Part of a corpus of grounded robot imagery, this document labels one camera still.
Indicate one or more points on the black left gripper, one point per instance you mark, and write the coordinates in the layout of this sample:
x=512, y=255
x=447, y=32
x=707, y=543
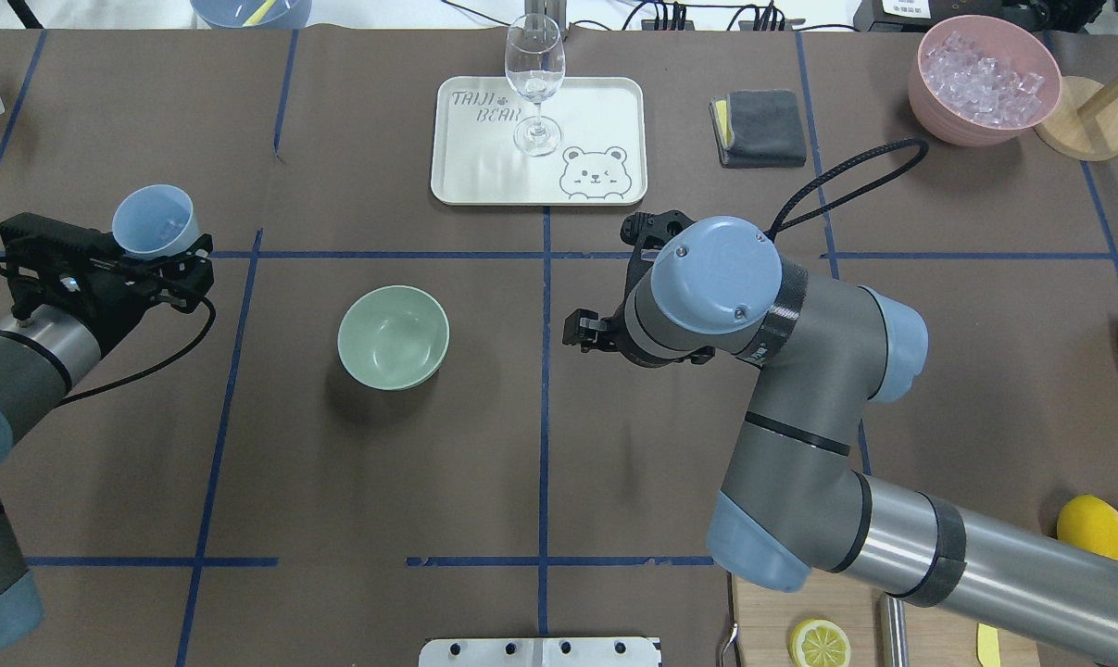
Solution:
x=121, y=298

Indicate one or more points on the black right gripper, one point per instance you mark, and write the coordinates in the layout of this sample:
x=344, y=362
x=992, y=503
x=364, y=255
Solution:
x=615, y=335

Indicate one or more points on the light blue plastic cup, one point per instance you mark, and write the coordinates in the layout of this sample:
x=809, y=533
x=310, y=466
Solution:
x=156, y=221

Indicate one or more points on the light green bowl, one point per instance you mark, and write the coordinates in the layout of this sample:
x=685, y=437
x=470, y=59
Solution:
x=393, y=338

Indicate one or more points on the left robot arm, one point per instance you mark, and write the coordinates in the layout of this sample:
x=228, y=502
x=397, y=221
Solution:
x=42, y=361

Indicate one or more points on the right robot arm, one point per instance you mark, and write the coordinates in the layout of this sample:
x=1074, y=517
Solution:
x=790, y=503

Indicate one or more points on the blue bowl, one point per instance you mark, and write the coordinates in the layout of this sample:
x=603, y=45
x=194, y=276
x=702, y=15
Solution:
x=253, y=15

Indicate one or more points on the clear ice cubes in pink bowl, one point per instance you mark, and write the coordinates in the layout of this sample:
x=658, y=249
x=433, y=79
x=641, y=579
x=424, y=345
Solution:
x=981, y=87

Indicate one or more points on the pink bowl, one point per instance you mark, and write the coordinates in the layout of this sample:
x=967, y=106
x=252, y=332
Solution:
x=998, y=38

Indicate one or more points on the white bear tray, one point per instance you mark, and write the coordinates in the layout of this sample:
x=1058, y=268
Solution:
x=601, y=160

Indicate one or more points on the yellow sponge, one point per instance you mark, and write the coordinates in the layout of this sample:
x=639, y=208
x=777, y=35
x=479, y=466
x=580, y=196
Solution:
x=720, y=113

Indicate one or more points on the grey folded cloth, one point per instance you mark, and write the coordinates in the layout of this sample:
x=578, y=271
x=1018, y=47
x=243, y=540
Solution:
x=766, y=130

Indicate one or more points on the clear wine glass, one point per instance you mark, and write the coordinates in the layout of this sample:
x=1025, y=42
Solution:
x=535, y=66

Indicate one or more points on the wooden cutting board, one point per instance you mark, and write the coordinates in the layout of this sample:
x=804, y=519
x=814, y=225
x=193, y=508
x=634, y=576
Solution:
x=767, y=618

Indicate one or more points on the lemon half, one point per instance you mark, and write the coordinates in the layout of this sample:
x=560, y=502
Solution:
x=819, y=642

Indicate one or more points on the yellow plastic knife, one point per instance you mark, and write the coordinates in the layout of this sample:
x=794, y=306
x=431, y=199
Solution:
x=987, y=646

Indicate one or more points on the yellow lemon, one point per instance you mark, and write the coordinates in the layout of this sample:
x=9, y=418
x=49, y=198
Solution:
x=1089, y=523

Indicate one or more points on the wooden mug stand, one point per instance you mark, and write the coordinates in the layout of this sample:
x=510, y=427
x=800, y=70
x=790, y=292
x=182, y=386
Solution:
x=1084, y=124

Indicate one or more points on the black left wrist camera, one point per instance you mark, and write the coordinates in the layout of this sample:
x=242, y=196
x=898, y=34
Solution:
x=50, y=247

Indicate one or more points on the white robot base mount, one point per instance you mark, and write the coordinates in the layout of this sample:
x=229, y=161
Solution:
x=543, y=651

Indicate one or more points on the steel knife handle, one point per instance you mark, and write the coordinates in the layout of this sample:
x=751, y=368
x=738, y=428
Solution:
x=893, y=633

